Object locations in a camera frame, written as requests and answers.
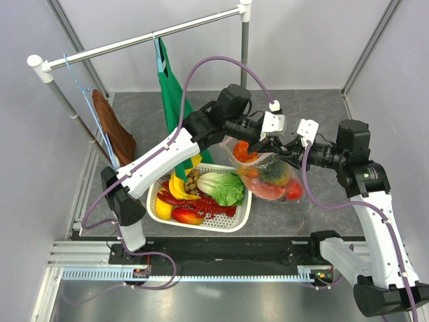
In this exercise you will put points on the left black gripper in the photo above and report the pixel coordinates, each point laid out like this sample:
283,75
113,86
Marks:
277,141

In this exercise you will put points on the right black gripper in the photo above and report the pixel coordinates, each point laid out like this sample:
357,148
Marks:
293,159

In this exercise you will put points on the orange toy pumpkin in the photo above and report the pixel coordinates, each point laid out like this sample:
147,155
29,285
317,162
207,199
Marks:
241,153

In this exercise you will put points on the clear pink zip top bag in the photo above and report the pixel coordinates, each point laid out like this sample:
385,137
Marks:
249,170

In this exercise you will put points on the toy watermelon slice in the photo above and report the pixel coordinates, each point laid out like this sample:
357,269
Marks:
263,190

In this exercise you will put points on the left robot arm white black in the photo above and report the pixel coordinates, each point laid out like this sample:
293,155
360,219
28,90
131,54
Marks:
198,131

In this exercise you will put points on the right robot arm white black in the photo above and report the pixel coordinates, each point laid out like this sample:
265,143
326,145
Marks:
388,283

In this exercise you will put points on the green toy lettuce leaf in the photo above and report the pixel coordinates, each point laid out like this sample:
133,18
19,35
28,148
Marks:
225,188

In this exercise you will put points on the brown toy nut cluster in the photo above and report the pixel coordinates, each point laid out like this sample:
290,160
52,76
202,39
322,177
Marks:
192,178

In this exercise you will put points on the red toy lobster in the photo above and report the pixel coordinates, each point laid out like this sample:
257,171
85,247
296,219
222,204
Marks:
205,206

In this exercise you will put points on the white perforated plastic basket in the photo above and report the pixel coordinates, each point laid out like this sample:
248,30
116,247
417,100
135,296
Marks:
221,223

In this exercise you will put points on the yellow toy bananas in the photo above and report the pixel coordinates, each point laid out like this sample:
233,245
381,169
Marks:
176,184

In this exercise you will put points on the green shirt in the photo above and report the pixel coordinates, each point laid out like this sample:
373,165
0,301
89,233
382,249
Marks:
171,98

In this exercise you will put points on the red yellow toy mango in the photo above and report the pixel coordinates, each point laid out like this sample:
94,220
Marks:
187,216

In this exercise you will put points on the yellow toy lemon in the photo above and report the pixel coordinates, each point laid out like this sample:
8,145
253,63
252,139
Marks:
163,210

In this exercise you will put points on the blue hanger with shirt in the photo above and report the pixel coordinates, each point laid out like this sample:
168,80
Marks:
160,58

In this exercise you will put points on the brown cloth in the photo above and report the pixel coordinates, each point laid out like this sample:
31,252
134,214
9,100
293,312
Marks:
122,142

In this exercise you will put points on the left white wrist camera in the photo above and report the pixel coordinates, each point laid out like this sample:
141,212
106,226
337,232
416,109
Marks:
274,121

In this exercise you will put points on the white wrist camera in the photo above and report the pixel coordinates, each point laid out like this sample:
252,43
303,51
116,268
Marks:
274,121
307,130

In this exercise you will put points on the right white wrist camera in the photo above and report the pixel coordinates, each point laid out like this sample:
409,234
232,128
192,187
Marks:
307,130

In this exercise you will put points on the white slotted cable duct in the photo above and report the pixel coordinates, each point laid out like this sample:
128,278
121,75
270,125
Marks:
134,275

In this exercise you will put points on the light blue wire hanger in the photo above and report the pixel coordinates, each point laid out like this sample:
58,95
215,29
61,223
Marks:
89,90

